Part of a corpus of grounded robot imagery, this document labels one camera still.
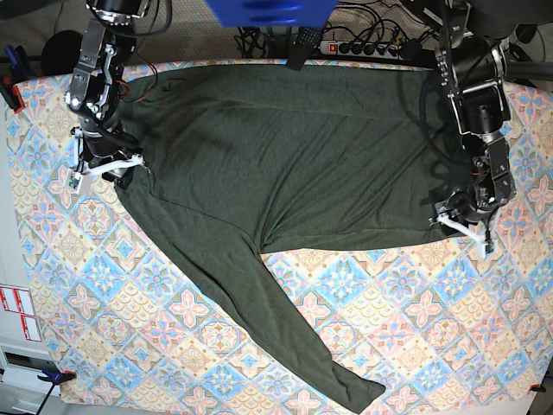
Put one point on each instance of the colourful patterned tablecloth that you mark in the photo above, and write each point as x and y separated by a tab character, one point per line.
440	326

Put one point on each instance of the black remote control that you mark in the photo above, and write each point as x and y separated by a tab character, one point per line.
307	40

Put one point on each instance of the dark green long-sleeve shirt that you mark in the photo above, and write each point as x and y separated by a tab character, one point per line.
250	159

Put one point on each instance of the white power strip red switch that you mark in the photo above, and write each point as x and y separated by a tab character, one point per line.
376	50

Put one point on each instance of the red white label stickers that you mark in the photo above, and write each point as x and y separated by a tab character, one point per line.
17	302

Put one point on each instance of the black round stool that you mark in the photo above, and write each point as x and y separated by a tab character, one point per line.
61	53

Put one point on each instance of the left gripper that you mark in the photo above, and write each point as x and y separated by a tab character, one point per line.
465	207

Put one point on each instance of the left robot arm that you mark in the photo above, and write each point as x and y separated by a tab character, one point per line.
471	72

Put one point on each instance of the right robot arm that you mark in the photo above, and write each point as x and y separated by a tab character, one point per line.
96	86

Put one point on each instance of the blue orange clamp upper left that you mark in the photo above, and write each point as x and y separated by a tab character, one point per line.
9	89

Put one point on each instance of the blue orange clamp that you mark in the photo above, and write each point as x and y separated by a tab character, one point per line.
55	377
9	89

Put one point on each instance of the orange clamp lower right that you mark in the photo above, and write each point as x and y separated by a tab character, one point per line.
538	388

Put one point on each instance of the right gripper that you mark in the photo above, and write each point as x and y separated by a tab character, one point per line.
106	142

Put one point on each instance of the blue orange clamp lower left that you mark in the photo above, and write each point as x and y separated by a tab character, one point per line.
55	377

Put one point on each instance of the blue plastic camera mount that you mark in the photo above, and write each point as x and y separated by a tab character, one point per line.
266	13

